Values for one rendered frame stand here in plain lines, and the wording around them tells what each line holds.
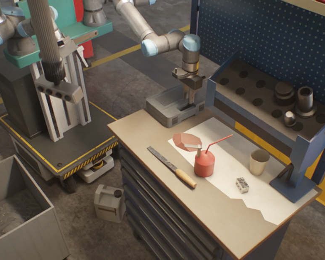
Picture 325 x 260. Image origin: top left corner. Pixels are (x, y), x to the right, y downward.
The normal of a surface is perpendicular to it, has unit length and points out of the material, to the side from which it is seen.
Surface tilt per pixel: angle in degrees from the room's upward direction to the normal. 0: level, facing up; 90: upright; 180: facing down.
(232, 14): 90
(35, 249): 90
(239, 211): 0
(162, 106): 0
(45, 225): 90
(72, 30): 0
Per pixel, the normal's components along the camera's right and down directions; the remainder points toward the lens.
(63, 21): 0.72, 0.46
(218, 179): 0.00, -0.75
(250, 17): -0.80, 0.40
